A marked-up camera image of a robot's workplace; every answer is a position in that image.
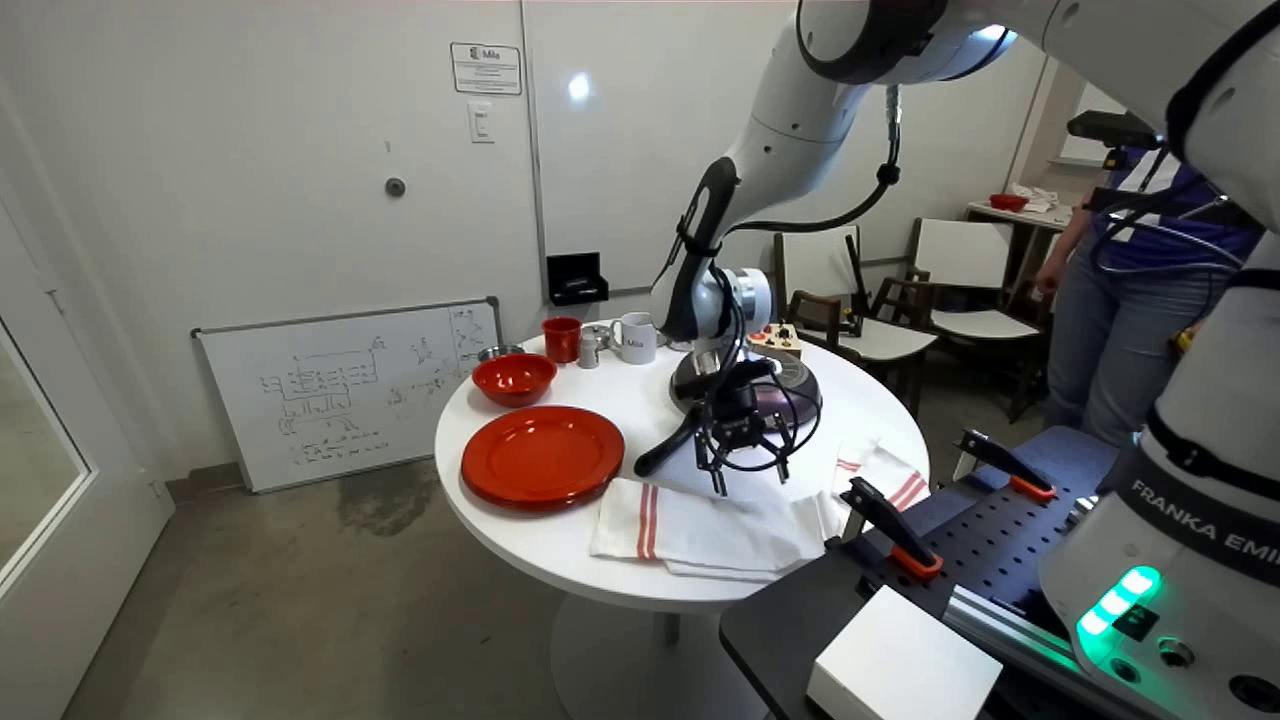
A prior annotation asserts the aluminium rail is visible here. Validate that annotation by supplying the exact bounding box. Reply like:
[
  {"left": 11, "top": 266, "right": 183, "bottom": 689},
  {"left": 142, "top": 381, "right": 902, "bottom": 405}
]
[{"left": 940, "top": 582, "right": 1088, "bottom": 671}]

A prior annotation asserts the red plate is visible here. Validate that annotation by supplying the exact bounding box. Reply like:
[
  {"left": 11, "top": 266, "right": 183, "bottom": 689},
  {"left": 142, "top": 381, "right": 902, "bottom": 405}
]
[{"left": 457, "top": 405, "right": 628, "bottom": 517}]

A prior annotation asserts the white mug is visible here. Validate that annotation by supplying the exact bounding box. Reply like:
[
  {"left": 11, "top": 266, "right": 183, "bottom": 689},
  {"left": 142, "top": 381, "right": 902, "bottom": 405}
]
[{"left": 609, "top": 308, "right": 663, "bottom": 369}]

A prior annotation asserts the red bowl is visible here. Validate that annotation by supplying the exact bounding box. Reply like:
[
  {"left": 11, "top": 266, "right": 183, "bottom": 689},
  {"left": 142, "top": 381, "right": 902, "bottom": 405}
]
[{"left": 470, "top": 349, "right": 561, "bottom": 414}]

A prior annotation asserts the white box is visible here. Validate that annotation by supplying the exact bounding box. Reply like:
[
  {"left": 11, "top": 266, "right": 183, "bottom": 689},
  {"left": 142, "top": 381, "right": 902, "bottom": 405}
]
[{"left": 806, "top": 582, "right": 1010, "bottom": 720}]

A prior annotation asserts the small wall label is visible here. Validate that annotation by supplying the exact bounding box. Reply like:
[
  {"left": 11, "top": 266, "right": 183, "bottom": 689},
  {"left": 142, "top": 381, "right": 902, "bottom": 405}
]
[{"left": 466, "top": 102, "right": 499, "bottom": 153}]

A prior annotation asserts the white door with glass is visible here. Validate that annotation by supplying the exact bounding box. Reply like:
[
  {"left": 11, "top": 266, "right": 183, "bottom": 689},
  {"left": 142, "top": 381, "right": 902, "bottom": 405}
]
[{"left": 0, "top": 94, "right": 178, "bottom": 720}]

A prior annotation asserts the black clamp with orange tip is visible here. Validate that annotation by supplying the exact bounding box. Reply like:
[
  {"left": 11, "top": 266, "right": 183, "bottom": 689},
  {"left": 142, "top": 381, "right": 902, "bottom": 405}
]
[
  {"left": 955, "top": 424, "right": 1064, "bottom": 507},
  {"left": 838, "top": 471, "right": 947, "bottom": 586}
]

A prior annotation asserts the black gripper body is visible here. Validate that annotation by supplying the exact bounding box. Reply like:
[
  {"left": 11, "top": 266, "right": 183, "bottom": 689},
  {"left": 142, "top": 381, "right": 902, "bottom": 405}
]
[{"left": 707, "top": 394, "right": 794, "bottom": 447}]

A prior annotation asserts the black wall tray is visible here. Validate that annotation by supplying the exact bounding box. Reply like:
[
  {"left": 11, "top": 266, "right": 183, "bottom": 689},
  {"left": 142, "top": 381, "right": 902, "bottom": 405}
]
[{"left": 544, "top": 249, "right": 612, "bottom": 308}]

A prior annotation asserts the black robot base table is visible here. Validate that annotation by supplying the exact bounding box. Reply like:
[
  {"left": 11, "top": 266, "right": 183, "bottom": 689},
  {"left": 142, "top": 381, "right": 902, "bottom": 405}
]
[{"left": 716, "top": 424, "right": 1280, "bottom": 720}]

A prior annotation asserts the red mug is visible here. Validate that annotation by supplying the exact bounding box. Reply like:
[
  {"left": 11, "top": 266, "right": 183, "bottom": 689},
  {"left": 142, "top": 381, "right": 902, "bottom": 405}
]
[{"left": 539, "top": 318, "right": 586, "bottom": 369}]

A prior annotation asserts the white towel with red stripes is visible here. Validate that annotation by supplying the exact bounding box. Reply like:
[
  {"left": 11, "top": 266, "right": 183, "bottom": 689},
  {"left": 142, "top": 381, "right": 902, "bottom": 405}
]
[{"left": 587, "top": 441, "right": 933, "bottom": 586}]

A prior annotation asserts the paper wall notice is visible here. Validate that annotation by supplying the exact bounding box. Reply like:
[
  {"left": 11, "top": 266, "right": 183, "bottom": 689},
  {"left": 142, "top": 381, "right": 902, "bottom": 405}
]
[{"left": 446, "top": 37, "right": 527, "bottom": 102}]

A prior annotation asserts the small leaning whiteboard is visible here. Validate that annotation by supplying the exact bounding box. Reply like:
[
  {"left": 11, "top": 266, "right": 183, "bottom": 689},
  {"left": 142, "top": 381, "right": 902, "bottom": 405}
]
[{"left": 191, "top": 294, "right": 510, "bottom": 498}]

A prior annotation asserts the dark chair with white seat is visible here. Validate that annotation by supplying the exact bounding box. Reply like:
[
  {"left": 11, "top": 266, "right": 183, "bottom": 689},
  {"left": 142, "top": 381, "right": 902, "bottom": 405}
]
[{"left": 777, "top": 225, "right": 940, "bottom": 371}]

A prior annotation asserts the person in blue shirt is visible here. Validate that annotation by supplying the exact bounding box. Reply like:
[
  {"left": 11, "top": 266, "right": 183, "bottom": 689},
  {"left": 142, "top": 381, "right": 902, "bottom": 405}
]
[{"left": 1027, "top": 135, "right": 1268, "bottom": 451}]

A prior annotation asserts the wooden toy board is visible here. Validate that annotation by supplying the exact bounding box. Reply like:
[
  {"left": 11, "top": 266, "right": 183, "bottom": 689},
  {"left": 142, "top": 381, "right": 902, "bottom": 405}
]
[{"left": 748, "top": 322, "right": 806, "bottom": 362}]

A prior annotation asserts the person hand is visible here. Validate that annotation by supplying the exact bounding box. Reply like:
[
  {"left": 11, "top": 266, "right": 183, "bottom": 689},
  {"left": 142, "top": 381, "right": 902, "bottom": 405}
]
[{"left": 1027, "top": 256, "right": 1074, "bottom": 314}]

